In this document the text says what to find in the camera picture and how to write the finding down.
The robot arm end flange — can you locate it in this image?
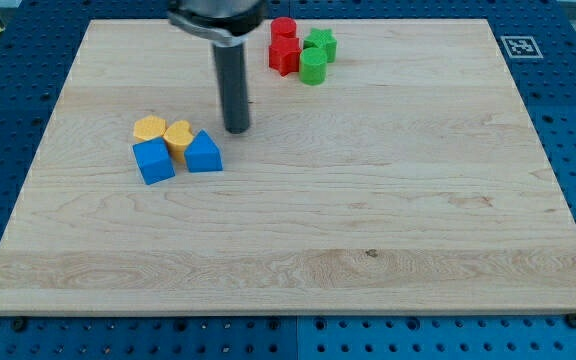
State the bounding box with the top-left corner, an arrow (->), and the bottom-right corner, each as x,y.
167,0 -> 268,47

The yellow hexagon block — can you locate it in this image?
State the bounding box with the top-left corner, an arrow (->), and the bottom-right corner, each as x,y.
133,115 -> 167,142

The blue triangle block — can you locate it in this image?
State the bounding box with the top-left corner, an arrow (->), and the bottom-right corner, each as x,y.
184,129 -> 223,173

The yellow heart block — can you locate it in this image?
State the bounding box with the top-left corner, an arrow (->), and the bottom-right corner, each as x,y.
163,120 -> 194,164

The wooden board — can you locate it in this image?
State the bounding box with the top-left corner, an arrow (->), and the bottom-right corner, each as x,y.
0,19 -> 576,317

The green cylinder block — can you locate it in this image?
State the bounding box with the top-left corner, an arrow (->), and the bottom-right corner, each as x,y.
299,47 -> 327,85

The red star block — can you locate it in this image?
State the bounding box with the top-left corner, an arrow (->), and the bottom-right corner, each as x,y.
269,36 -> 301,76

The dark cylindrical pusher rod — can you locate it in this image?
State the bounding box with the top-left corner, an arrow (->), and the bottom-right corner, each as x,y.
212,39 -> 250,134

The blue cube block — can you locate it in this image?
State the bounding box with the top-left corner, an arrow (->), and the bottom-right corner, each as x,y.
132,137 -> 175,185

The green star block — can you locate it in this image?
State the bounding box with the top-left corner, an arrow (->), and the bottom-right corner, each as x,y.
303,27 -> 337,63

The red cylinder block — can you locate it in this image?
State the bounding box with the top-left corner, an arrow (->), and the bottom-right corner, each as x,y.
270,17 -> 297,42

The white fiducial marker tag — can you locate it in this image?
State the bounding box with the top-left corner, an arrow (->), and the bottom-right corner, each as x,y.
501,35 -> 543,59

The black bolt left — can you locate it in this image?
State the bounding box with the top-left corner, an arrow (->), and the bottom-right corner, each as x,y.
11,317 -> 28,333

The black bolt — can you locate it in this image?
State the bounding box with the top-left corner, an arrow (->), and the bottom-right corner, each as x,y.
564,313 -> 576,329
11,317 -> 28,333

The black bolt right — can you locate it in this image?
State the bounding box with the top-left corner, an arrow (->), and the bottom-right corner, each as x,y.
564,313 -> 576,329

